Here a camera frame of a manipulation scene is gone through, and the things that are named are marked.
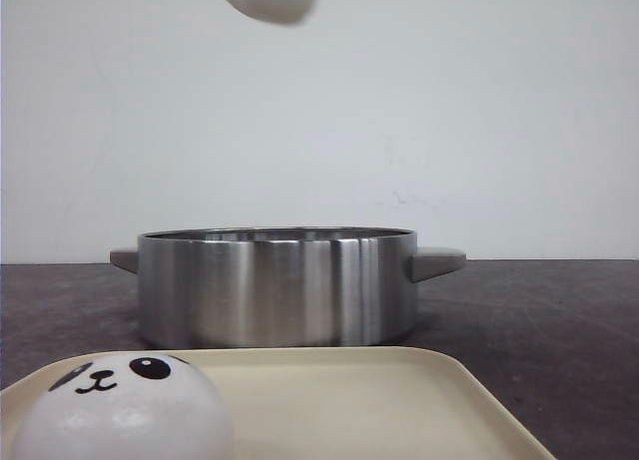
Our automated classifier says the stainless steel pot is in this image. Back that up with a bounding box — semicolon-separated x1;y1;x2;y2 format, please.
110;227;466;349

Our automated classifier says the cream plastic tray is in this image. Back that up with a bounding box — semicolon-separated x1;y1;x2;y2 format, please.
0;346;557;460

